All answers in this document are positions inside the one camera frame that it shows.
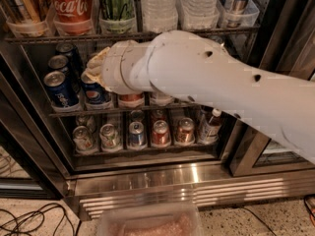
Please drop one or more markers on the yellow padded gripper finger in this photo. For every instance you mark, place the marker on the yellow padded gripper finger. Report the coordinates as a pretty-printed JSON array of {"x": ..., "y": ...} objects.
[{"x": 93, "y": 69}]

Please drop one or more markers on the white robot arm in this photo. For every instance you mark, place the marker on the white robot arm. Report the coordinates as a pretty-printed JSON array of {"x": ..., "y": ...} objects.
[{"x": 191, "y": 68}]

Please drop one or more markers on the back Pepsi can left row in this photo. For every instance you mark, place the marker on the back Pepsi can left row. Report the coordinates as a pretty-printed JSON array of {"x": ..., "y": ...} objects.
[{"x": 71, "y": 51}]

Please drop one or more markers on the front Pepsi can second row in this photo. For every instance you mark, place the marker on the front Pepsi can second row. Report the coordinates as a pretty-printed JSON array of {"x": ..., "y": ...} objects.
[{"x": 94, "y": 92}]

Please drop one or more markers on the middle Pepsi can left row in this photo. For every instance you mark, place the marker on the middle Pepsi can left row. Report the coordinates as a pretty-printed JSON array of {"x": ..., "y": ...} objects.
[{"x": 62, "y": 64}]

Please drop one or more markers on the front Pepsi can left row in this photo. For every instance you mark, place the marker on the front Pepsi can left row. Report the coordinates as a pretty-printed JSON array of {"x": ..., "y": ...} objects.
[{"x": 60, "y": 90}]

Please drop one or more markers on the front orange soda can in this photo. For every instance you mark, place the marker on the front orange soda can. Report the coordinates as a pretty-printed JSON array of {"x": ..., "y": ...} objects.
[{"x": 131, "y": 100}]

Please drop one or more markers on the green can top shelf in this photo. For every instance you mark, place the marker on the green can top shelf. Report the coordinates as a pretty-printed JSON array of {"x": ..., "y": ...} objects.
[{"x": 117, "y": 15}]

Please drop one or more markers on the red Coca-Cola can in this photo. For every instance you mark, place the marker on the red Coca-Cola can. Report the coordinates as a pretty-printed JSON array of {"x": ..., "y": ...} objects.
[{"x": 73, "y": 15}]

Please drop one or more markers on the iced tea bottle middle shelf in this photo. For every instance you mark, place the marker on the iced tea bottle middle shelf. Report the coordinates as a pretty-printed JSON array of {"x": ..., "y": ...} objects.
[{"x": 159, "y": 98}]

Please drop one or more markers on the silver can bottom left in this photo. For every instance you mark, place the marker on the silver can bottom left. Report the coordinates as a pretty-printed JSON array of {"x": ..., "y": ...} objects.
[{"x": 83, "y": 139}]

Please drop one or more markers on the silver green can bottom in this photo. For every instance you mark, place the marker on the silver green can bottom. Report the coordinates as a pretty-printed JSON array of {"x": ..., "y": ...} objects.
[{"x": 109, "y": 137}]

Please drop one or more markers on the blue white can bottom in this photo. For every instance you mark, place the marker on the blue white can bottom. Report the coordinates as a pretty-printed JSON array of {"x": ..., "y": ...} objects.
[{"x": 136, "y": 134}]

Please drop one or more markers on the gold can top shelf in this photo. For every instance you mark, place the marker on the gold can top shelf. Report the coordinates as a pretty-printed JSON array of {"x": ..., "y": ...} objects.
[{"x": 27, "y": 18}]

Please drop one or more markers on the red can bottom shelf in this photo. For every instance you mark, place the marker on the red can bottom shelf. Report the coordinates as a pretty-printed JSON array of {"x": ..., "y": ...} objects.
[{"x": 160, "y": 134}]

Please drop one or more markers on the copper can bottom shelf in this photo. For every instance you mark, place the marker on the copper can bottom shelf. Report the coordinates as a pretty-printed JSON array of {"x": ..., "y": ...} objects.
[{"x": 185, "y": 131}]

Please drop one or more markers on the tea bottle bottom shelf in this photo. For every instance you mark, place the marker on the tea bottle bottom shelf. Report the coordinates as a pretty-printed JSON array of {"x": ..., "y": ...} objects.
[{"x": 209, "y": 125}]

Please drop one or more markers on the stainless fridge base grille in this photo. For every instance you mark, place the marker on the stainless fridge base grille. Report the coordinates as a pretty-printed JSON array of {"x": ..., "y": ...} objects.
[{"x": 202, "y": 184}]

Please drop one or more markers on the stainless fridge door right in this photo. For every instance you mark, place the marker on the stainless fridge door right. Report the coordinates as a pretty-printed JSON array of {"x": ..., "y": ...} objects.
[{"x": 284, "y": 43}]

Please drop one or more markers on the clear water bottle left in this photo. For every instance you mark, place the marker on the clear water bottle left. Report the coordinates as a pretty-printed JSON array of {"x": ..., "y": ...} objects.
[{"x": 159, "y": 15}]

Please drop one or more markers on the clear water bottle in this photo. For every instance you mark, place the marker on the clear water bottle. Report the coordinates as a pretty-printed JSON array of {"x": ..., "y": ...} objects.
[
  {"x": 159, "y": 15},
  {"x": 197, "y": 14}
]

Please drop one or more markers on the clear water bottle right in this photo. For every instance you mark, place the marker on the clear water bottle right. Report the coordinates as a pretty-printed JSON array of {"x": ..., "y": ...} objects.
[{"x": 197, "y": 14}]

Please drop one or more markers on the clear plastic bin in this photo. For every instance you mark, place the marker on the clear plastic bin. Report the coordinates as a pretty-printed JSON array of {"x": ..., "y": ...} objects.
[{"x": 171, "y": 219}]

